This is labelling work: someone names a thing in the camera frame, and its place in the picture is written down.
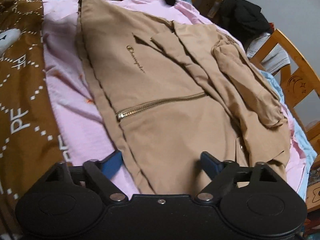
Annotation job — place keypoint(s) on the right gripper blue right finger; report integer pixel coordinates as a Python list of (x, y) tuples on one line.
[(222, 175)]

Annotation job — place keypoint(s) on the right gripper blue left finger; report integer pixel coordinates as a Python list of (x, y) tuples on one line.
[(98, 174)]

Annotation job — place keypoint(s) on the tan zip jacket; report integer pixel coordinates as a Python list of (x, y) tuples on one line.
[(169, 91)]

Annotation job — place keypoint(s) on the pink floral bed cover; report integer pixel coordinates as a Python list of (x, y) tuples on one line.
[(72, 99)]

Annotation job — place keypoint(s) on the brown patterned blanket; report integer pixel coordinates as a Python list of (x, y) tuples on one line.
[(29, 133)]

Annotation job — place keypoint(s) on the white grey garment on rail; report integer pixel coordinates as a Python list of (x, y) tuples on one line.
[(275, 60)]

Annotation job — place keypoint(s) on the wooden bed frame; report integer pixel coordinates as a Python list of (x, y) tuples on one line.
[(83, 136)]

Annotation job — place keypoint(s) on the black garment on rail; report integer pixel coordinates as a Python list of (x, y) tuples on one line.
[(243, 19)]

